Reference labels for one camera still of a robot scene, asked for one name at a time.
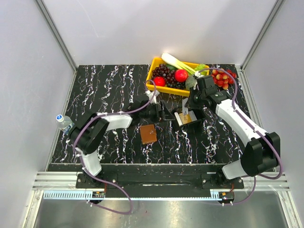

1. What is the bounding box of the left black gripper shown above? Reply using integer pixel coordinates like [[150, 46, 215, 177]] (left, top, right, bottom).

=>
[[140, 100, 175, 124]]

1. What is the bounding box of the black card box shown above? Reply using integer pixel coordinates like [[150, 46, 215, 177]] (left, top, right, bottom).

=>
[[171, 108, 206, 131]]

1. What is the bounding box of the brown leather card holder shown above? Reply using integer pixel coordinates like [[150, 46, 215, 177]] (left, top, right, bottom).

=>
[[140, 124, 157, 145]]

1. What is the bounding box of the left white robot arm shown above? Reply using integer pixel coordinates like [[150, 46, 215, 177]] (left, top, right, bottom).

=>
[[67, 99, 175, 188]]

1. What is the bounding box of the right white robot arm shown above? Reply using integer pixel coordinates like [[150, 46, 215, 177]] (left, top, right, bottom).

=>
[[188, 76, 282, 188]]

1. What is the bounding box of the green netted melon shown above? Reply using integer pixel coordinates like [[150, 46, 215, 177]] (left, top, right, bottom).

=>
[[185, 75, 197, 91]]

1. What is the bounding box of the red apple back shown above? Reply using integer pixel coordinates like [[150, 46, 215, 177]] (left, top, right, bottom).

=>
[[174, 69, 189, 83]]

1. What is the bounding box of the red apple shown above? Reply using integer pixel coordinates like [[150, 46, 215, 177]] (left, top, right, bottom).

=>
[[174, 69, 189, 83], [153, 76, 166, 87]]

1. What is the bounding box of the red cherry cluster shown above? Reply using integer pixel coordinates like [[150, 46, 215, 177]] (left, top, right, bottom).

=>
[[211, 68, 237, 90]]

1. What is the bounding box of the red apple front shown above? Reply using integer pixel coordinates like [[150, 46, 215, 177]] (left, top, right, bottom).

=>
[[153, 76, 166, 87]]

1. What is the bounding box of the green cucumber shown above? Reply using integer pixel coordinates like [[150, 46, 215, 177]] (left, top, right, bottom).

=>
[[166, 64, 177, 70]]

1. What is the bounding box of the dark purple grape bunch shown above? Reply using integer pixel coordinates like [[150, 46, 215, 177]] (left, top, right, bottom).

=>
[[151, 64, 185, 90]]

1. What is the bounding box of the white green leek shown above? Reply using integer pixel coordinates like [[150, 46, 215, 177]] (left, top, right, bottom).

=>
[[161, 53, 196, 75]]

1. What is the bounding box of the yellow plastic basket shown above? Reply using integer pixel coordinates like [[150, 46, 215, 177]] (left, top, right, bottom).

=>
[[146, 57, 199, 97]]

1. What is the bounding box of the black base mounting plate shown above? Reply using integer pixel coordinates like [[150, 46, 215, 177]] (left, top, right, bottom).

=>
[[76, 163, 245, 190]]

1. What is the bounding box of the clear plastic water bottle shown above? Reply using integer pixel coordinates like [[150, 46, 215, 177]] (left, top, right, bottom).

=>
[[56, 114, 74, 135]]

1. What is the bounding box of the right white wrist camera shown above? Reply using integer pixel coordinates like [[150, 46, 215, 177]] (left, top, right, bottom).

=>
[[193, 71, 205, 91]]

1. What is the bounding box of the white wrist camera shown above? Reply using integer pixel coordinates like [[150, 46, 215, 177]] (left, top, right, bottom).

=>
[[145, 90, 160, 104], [193, 71, 205, 91]]

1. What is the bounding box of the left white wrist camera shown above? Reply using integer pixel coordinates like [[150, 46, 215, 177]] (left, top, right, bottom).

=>
[[145, 90, 160, 104]]

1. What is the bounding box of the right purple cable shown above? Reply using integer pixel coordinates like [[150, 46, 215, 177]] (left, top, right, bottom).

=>
[[193, 67, 285, 206]]

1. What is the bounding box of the purple cable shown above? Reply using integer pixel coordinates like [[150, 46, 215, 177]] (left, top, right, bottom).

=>
[[73, 80, 160, 216], [193, 67, 285, 206]]

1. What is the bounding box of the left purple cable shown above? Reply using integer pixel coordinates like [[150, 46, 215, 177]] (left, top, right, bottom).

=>
[[73, 80, 160, 216]]

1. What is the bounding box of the aluminium frame rail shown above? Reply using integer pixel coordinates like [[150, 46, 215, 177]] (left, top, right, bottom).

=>
[[33, 172, 290, 201]]

